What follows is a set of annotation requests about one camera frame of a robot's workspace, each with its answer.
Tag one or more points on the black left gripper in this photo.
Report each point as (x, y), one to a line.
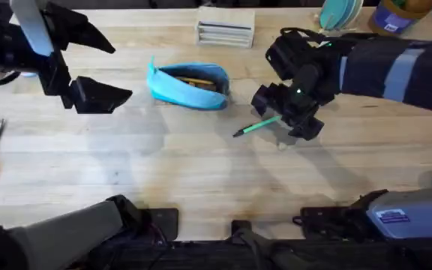
(53, 75)

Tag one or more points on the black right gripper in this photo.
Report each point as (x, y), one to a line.
(309, 82)

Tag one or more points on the blue soft zip bag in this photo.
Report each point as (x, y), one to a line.
(180, 92)

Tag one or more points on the black rail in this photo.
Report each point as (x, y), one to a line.
(276, 255)

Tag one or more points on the upright flat wrist plate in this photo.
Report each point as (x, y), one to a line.
(32, 26)

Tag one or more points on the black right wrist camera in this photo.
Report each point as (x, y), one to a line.
(281, 56)

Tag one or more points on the brown jar with purple label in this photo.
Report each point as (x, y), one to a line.
(396, 17)

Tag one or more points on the stack of teal plates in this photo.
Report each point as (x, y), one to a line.
(338, 13)

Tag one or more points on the green pen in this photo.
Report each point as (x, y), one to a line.
(257, 126)

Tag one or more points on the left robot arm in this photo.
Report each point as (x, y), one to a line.
(66, 232)

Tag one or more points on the white slatted box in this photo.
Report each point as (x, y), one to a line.
(225, 28)

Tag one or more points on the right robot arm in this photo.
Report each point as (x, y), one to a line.
(399, 71)

